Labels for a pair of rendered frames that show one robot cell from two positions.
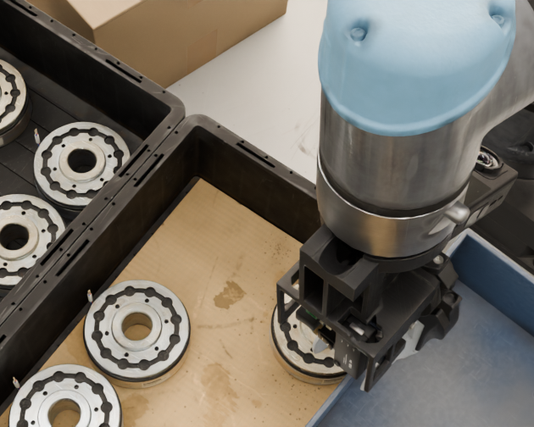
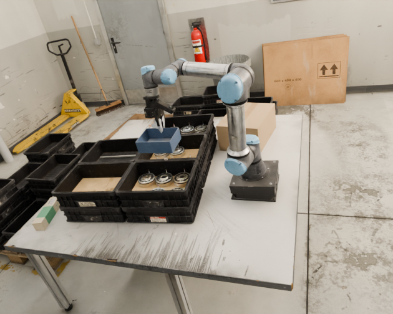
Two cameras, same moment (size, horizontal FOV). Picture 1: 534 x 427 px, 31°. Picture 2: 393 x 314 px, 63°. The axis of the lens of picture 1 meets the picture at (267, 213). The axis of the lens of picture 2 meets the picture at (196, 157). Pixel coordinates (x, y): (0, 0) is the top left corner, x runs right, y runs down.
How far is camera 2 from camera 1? 175 cm
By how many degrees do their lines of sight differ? 59
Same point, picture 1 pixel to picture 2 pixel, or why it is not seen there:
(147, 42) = (226, 136)
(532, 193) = (236, 179)
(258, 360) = not seen: hidden behind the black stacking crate
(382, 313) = (148, 108)
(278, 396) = not seen: hidden behind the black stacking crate
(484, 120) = (145, 78)
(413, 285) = (152, 108)
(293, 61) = not seen: hidden behind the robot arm
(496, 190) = (166, 107)
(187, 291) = (187, 154)
